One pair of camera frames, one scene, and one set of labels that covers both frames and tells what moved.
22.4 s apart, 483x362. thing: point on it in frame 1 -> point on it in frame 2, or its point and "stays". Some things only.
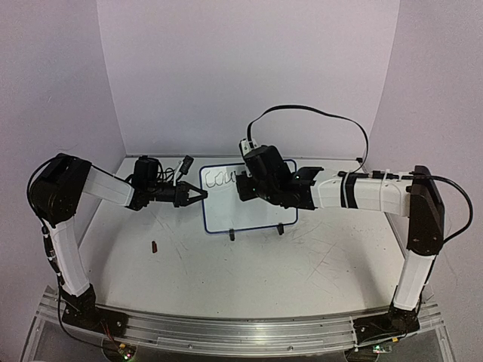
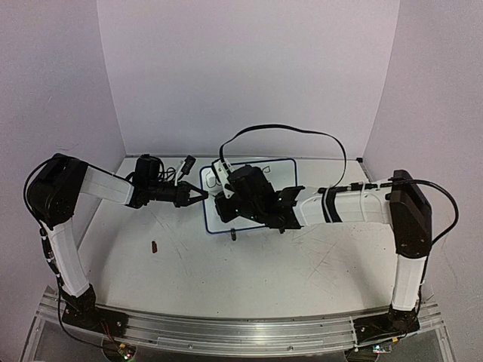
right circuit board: x=382 y=348 stays
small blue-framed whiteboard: x=223 y=210 stays
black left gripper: x=183 y=194 stays
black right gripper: x=243 y=192 -> x=223 y=214
